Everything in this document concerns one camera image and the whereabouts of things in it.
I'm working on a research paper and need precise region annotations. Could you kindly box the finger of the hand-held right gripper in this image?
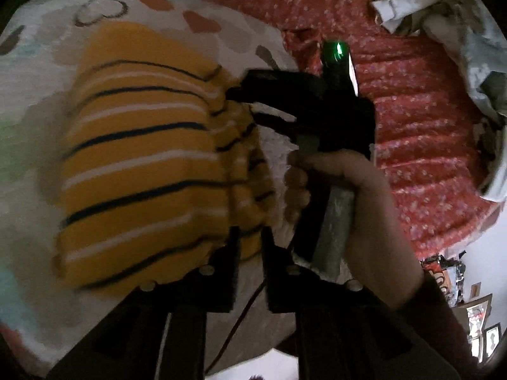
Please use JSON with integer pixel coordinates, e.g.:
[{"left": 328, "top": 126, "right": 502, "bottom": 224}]
[
  {"left": 251, "top": 110, "right": 304, "bottom": 143},
  {"left": 225, "top": 69, "right": 326, "bottom": 105}
]

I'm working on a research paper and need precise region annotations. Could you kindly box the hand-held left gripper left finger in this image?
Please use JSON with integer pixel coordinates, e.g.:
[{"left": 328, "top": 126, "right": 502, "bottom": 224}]
[{"left": 48, "top": 225, "right": 242, "bottom": 380}]

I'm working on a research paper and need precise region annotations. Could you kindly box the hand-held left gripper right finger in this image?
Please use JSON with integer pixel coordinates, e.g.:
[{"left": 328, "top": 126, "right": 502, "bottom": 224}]
[{"left": 260, "top": 230, "right": 460, "bottom": 380}]

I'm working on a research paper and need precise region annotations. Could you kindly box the yellow striped sweater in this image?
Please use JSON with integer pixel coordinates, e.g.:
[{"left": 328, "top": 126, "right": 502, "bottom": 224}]
[{"left": 53, "top": 22, "right": 276, "bottom": 297}]

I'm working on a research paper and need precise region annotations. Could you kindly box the person's right forearm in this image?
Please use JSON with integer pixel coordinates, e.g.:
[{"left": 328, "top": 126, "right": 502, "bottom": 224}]
[{"left": 386, "top": 271, "right": 482, "bottom": 380}]

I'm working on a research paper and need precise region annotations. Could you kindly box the person's right hand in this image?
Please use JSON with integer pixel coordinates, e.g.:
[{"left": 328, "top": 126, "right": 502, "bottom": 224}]
[{"left": 284, "top": 149, "right": 427, "bottom": 310}]

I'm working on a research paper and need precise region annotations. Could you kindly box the red floral bedsheet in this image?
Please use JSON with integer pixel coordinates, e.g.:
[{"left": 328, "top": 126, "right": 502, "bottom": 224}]
[{"left": 144, "top": 0, "right": 500, "bottom": 255}]

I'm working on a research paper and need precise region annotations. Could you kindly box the white grey patterned cloth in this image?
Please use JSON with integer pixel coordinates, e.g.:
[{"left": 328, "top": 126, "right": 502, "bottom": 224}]
[{"left": 370, "top": 0, "right": 507, "bottom": 203}]

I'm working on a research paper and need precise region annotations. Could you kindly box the orange printed box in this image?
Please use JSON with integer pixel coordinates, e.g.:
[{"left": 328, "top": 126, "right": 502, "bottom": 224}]
[{"left": 423, "top": 254, "right": 469, "bottom": 306}]

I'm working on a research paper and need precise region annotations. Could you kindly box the heart print blanket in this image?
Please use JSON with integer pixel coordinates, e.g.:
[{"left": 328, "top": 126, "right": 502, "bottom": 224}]
[{"left": 0, "top": 0, "right": 304, "bottom": 377}]

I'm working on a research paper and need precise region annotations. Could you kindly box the red cable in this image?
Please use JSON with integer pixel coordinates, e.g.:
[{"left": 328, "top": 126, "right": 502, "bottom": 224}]
[{"left": 206, "top": 281, "right": 267, "bottom": 371}]

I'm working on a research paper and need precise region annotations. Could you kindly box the picture frame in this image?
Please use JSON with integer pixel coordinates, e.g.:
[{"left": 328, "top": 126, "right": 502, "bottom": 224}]
[
  {"left": 463, "top": 293, "right": 494, "bottom": 338},
  {"left": 481, "top": 322, "right": 504, "bottom": 360}
]

